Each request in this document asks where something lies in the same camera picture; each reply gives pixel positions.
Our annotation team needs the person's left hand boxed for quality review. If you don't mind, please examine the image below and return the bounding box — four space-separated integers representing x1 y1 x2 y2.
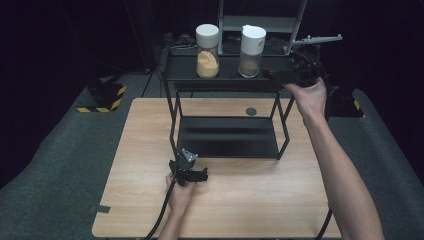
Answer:
165 173 198 216

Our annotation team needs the black metal two-tier shelf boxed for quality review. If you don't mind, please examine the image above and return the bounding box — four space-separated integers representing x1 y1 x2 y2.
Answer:
160 46 306 160

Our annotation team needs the person's right hand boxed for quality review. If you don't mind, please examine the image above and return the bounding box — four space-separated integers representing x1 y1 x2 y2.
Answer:
282 77 329 124

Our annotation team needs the black power strip with plugs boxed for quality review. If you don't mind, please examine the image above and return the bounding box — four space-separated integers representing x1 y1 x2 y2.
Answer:
161 31 198 52

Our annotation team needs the yellow powder jar lid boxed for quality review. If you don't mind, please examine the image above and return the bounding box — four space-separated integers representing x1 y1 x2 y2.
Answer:
195 23 221 80

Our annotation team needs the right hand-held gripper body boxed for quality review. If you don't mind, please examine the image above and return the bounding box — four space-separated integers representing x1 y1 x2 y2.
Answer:
288 33 344 89

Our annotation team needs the brown powder jar spout lid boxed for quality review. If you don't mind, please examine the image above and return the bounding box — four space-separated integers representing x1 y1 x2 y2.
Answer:
237 24 268 79

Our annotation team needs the black tripod leg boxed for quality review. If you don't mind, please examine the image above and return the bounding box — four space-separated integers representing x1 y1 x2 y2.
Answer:
140 67 157 98

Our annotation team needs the black base yellow striped tape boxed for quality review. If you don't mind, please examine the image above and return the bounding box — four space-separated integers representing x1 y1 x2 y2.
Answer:
76 79 128 114
328 85 365 119

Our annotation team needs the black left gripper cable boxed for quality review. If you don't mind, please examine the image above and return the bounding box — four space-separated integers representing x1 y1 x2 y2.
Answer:
144 179 178 240

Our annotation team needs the grey tape strip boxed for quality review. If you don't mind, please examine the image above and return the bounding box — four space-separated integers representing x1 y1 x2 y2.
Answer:
89 204 112 215

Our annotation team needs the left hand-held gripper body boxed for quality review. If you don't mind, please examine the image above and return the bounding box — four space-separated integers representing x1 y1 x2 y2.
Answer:
168 148 199 187

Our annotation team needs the grey metal stand frame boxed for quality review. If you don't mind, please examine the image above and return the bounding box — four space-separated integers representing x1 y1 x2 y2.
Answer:
216 0 309 56

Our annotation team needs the white cable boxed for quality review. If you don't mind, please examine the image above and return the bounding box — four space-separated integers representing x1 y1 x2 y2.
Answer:
171 36 198 52

